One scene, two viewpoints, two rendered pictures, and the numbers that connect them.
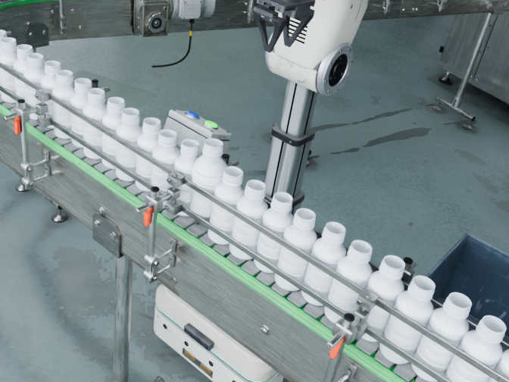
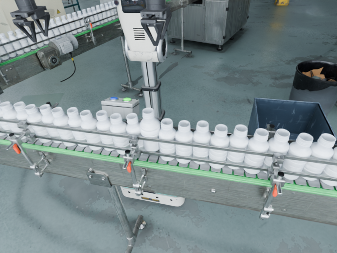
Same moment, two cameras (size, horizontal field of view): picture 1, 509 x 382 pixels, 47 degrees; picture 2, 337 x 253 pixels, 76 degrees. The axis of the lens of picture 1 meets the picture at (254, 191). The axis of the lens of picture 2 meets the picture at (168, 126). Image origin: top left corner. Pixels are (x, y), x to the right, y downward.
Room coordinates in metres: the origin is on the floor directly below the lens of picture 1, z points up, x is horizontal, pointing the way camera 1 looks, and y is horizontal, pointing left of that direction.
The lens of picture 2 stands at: (0.43, 0.21, 1.60)
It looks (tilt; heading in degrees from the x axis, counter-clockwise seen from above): 40 degrees down; 342
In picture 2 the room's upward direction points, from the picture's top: 4 degrees counter-clockwise
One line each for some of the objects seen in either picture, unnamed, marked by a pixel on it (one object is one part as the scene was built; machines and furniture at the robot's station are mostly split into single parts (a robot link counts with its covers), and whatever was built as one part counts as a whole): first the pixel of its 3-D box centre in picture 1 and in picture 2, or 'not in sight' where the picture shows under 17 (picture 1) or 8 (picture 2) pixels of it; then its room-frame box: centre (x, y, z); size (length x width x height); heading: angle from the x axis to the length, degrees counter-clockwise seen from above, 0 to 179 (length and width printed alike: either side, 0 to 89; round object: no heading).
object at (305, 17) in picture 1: (287, 23); (159, 25); (1.12, -0.01, 1.41); 0.07 x 0.07 x 0.09; 55
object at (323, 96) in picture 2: not in sight; (311, 99); (1.69, -1.74, 0.32); 0.45 x 0.45 x 0.64
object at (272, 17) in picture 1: (276, 26); (155, 28); (1.09, 0.01, 1.41); 0.07 x 0.07 x 0.09; 55
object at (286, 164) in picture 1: (282, 182); (154, 109); (1.65, -0.09, 0.72); 0.11 x 0.11 x 0.40; 56
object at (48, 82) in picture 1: (54, 95); (28, 120); (1.29, 0.53, 1.08); 0.06 x 0.06 x 0.17
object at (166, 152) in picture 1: (166, 167); (120, 134); (1.05, 0.20, 1.08); 0.06 x 0.06 x 0.17
